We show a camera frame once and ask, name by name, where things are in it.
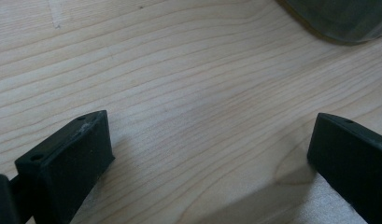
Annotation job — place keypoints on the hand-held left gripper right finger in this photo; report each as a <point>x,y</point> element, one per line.
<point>353,161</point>

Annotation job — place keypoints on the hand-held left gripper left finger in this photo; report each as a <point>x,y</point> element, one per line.
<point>64,168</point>

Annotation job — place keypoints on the transparent grey storage container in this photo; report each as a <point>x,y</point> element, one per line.
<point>341,18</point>

